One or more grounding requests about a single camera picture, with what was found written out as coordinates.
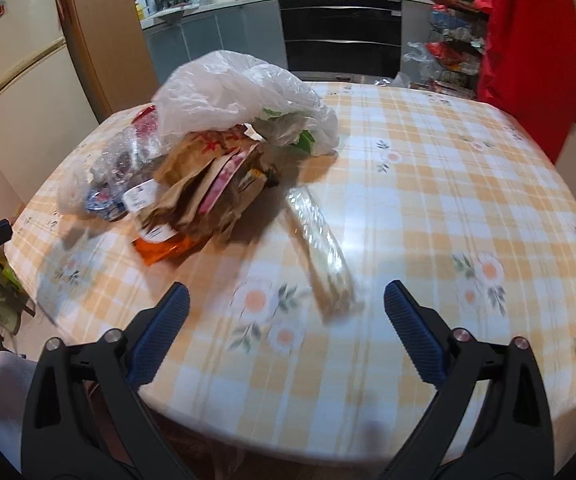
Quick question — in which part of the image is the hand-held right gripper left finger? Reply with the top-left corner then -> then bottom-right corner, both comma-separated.
20,281 -> 203,480

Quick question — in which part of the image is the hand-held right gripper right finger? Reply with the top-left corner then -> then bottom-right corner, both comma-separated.
378,280 -> 554,480

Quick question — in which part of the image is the blue and red snack packet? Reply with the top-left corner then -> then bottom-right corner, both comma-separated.
85,187 -> 128,221

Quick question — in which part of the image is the green plastic bag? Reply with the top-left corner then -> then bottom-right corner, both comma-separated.
0,255 -> 33,333

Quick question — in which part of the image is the orange snack packet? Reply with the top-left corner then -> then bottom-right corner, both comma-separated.
132,232 -> 209,267

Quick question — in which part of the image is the table with checkered cloth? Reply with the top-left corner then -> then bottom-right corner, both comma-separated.
10,80 -> 576,463

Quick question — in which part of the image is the long clear plastic wrapper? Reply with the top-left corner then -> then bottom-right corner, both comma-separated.
285,187 -> 359,318

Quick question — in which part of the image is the white label wrapper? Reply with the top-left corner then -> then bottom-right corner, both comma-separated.
122,182 -> 161,211

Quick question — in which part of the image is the clear crumpled plastic bag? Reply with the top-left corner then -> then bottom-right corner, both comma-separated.
58,107 -> 169,216

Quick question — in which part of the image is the brown paper bag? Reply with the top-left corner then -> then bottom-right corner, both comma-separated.
154,127 -> 269,241

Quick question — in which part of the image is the cream refrigerator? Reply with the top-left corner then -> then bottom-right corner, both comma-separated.
0,0 -> 101,206

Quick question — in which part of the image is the pink packet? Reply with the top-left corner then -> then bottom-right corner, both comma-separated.
200,152 -> 246,216

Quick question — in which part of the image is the person's light trouser leg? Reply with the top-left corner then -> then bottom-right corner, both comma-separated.
0,351 -> 36,473

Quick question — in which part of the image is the white plastic bag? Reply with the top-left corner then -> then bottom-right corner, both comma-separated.
154,50 -> 339,157

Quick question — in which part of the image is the red hanging cloth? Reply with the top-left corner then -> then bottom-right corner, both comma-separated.
477,0 -> 576,166

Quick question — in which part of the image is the black built-in oven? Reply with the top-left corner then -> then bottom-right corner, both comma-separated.
277,0 -> 403,78

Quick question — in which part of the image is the grey kitchen cabinet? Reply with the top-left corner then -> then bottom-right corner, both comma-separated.
142,0 -> 289,86

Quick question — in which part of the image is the wooden door frame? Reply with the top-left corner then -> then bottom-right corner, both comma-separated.
52,0 -> 161,118

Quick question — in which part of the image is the wire rack of snacks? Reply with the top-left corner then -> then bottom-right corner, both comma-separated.
403,0 -> 489,98

